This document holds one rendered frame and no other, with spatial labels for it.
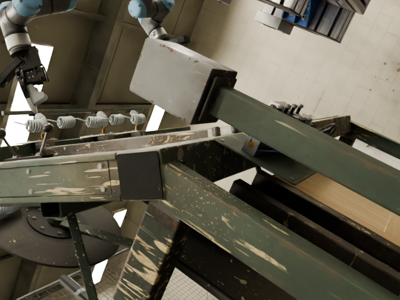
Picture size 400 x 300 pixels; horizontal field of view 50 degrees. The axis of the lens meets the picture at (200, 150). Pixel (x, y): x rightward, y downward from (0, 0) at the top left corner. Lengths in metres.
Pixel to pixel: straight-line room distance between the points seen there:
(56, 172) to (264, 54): 6.06
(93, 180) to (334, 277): 0.56
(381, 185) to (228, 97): 0.31
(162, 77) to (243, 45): 6.27
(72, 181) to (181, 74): 0.39
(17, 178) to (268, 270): 0.70
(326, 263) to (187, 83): 0.42
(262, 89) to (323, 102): 0.98
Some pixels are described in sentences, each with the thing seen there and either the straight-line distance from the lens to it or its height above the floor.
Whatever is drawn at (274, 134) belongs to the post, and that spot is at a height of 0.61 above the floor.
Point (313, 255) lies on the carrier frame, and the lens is 0.80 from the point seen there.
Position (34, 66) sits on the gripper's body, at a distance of 1.46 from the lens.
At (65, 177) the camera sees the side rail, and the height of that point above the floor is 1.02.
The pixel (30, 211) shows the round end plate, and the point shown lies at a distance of 2.70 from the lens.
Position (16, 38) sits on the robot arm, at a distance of 1.50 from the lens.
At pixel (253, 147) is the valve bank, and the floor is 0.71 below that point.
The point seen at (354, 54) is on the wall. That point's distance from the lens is 6.62.
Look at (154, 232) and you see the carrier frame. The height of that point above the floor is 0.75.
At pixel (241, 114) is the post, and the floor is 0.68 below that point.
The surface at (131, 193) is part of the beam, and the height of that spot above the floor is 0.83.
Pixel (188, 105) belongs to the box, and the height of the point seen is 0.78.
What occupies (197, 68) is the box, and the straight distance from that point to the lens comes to 0.82.
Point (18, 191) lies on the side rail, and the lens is 1.21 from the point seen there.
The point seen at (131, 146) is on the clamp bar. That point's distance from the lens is 1.78.
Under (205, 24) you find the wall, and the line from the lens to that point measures 7.48.
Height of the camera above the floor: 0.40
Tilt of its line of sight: 23 degrees up
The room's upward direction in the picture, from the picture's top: 60 degrees counter-clockwise
